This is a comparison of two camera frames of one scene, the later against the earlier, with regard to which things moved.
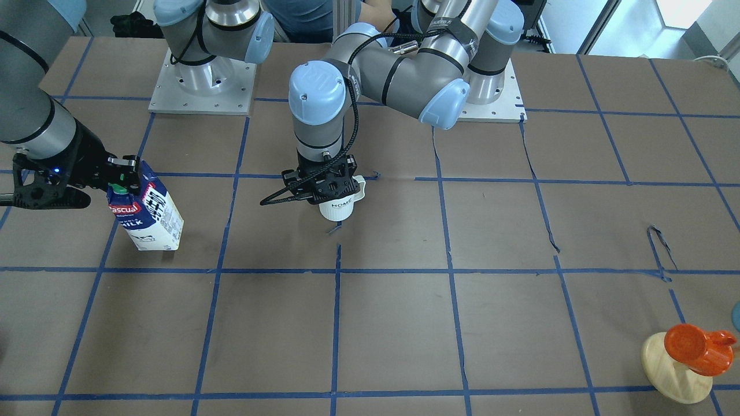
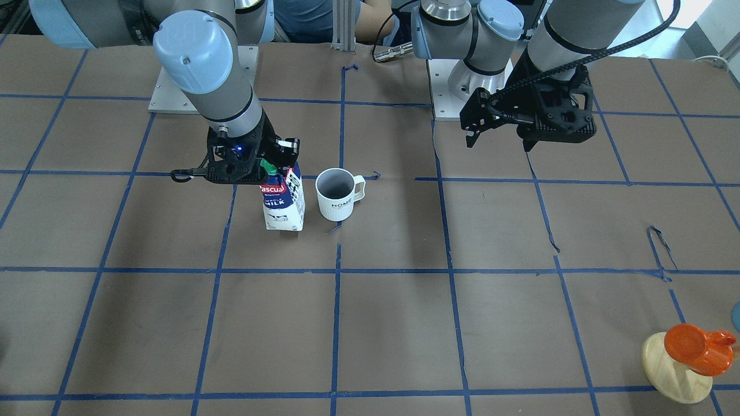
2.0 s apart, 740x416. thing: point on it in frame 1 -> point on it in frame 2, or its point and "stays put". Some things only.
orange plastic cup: (709, 353) stays put
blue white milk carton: (151, 219) -> (284, 201)
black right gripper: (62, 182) -> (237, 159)
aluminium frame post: (344, 14) stays put
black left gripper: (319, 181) -> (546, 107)
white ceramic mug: (340, 208) stays put
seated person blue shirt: (311, 21) stays put
